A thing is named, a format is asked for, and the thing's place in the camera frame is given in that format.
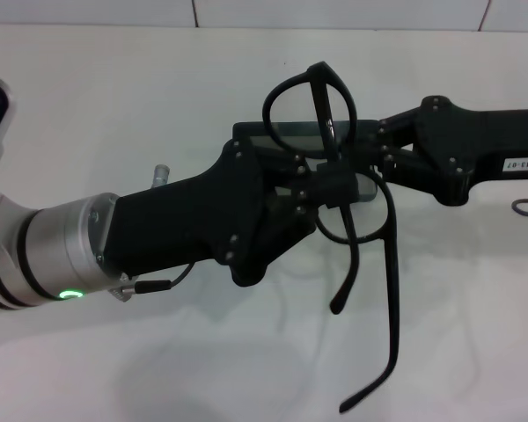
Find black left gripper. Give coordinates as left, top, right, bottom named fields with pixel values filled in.
left=101, top=135, right=363, bottom=289

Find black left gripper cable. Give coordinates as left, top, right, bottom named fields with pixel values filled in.
left=109, top=262, right=197, bottom=304

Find silver left wrist stud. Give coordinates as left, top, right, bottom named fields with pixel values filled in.
left=151, top=163, right=171, bottom=189

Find black glasses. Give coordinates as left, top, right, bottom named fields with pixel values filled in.
left=262, top=61, right=401, bottom=415

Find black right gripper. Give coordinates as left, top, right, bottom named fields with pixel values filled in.
left=355, top=94, right=528, bottom=207

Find black glasses case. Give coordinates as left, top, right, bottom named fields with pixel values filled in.
left=231, top=119, right=382, bottom=203

